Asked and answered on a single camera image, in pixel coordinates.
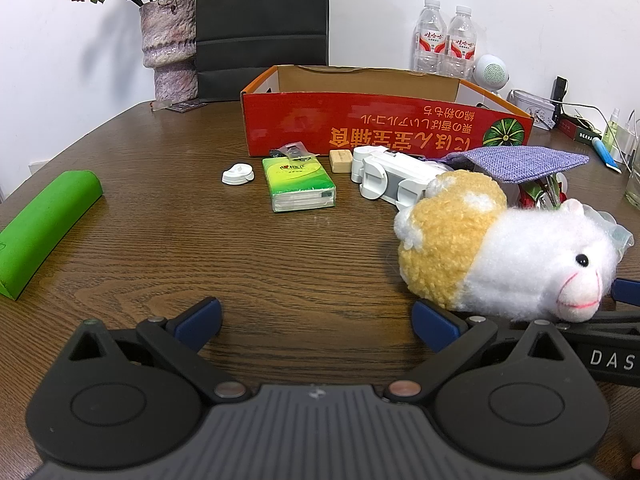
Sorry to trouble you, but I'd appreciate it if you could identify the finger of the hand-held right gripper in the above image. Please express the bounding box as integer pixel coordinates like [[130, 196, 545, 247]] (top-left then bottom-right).
[[611, 277, 640, 307], [495, 310, 640, 335]]

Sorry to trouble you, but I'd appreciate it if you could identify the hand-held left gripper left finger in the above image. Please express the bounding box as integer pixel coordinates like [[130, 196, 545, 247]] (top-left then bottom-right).
[[67, 296, 249, 403]]

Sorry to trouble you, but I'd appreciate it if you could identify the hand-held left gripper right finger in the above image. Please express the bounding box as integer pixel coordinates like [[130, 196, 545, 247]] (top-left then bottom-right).
[[384, 298, 576, 403]]

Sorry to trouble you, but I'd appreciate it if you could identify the clear plastic bag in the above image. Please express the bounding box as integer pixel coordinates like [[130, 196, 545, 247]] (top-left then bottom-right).
[[592, 207, 635, 261]]

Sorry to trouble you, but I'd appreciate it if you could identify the white and yellow plush toy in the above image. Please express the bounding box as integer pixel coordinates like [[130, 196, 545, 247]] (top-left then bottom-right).
[[394, 170, 621, 323]]

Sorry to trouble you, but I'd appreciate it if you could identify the red and green packet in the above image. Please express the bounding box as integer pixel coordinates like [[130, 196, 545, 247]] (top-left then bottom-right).
[[515, 174, 568, 211]]

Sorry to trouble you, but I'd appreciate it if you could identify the white folding phone holder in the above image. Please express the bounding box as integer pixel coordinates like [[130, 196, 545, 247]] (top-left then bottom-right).
[[350, 146, 442, 206]]

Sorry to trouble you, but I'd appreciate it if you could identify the purple cloth pouch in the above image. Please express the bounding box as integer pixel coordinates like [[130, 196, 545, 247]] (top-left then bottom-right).
[[445, 146, 590, 183]]

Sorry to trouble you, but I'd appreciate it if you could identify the green tissue pack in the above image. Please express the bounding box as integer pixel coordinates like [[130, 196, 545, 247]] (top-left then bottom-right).
[[262, 156, 336, 213]]

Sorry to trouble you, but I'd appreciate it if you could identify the red cardboard box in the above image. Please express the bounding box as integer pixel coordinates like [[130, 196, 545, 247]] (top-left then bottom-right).
[[240, 64, 535, 158]]

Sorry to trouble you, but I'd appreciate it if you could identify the clear drinking glass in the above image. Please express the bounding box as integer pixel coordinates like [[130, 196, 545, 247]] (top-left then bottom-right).
[[625, 150, 640, 209]]

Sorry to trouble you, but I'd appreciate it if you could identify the blue and white tube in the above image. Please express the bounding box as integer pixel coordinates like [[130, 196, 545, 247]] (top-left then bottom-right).
[[591, 137, 622, 174]]

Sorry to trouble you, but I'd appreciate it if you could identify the white power adapter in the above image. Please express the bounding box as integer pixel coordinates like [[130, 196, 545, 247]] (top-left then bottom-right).
[[617, 114, 640, 162]]

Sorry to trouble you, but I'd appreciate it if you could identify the small clear spray bottle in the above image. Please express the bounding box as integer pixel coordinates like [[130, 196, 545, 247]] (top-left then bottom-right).
[[602, 107, 623, 149]]

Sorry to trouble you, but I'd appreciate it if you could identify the dark red box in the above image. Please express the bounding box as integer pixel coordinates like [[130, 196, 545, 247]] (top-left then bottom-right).
[[556, 115, 603, 142]]

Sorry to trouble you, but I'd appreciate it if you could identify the green foam wrist rest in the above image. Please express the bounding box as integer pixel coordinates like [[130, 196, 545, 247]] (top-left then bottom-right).
[[0, 170, 104, 302]]

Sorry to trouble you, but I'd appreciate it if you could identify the white tin box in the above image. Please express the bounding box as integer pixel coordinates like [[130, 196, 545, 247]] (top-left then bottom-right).
[[509, 89, 557, 131]]

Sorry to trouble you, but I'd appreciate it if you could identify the dark printed card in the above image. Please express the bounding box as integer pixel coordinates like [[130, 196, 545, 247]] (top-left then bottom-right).
[[150, 100, 208, 113]]

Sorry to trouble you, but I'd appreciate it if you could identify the white round speaker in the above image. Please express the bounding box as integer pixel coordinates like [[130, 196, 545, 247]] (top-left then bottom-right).
[[472, 54, 510, 99]]

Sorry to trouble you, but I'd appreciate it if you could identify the clear water bottle red label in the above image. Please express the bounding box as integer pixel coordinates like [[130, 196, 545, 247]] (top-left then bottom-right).
[[446, 5, 477, 80], [412, 0, 448, 75]]

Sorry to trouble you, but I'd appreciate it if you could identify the black paper bag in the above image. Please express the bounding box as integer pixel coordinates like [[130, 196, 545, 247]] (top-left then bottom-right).
[[194, 0, 330, 102]]

